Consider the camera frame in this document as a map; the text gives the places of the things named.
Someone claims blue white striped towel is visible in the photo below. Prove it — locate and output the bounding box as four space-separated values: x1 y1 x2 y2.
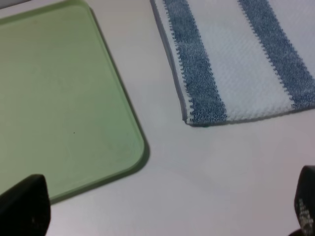
151 0 315 126

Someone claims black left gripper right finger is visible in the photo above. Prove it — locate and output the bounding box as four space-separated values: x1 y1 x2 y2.
294 165 315 236

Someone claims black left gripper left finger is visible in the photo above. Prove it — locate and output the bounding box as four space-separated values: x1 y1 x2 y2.
0 174 51 236

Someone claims green plastic tray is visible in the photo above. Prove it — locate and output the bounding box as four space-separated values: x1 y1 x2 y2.
0 0 146 203

